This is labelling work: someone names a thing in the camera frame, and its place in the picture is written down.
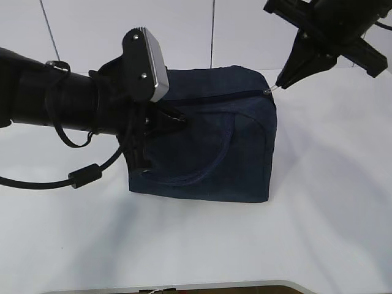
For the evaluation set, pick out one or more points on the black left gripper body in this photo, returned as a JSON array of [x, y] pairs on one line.
[[132, 122]]

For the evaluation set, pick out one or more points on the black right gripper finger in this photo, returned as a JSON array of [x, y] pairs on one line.
[[298, 67], [303, 46]]

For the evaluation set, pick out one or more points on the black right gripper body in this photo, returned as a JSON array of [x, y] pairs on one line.
[[337, 27]]

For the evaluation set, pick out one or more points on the navy blue fabric bag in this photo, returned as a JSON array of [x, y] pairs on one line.
[[225, 152]]

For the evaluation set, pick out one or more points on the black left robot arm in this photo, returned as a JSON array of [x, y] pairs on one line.
[[47, 94]]

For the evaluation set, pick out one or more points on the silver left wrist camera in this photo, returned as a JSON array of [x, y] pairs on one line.
[[143, 66]]

